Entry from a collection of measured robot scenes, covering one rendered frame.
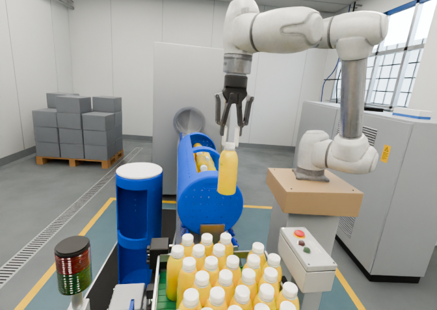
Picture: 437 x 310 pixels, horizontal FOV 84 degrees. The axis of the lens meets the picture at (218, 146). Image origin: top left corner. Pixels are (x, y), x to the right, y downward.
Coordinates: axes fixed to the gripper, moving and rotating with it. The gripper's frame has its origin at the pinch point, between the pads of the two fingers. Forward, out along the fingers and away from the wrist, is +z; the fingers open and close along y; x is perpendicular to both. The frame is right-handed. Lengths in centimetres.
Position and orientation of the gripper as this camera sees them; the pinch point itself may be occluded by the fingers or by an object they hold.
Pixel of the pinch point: (230, 136)
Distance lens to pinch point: 82.6
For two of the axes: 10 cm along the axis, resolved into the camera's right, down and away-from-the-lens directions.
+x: 2.3, 2.8, -9.3
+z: -0.8, 9.6, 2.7
